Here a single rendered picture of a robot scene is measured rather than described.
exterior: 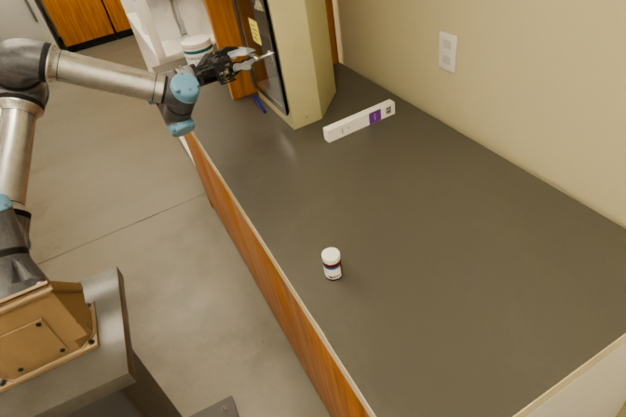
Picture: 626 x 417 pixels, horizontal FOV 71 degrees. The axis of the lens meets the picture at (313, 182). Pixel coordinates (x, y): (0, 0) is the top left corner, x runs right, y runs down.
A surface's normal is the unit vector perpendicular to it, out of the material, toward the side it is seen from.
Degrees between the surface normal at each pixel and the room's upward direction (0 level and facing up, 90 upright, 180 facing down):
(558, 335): 0
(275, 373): 0
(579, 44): 90
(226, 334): 0
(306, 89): 90
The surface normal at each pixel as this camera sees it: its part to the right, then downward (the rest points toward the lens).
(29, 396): -0.15, -0.77
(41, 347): 0.44, 0.51
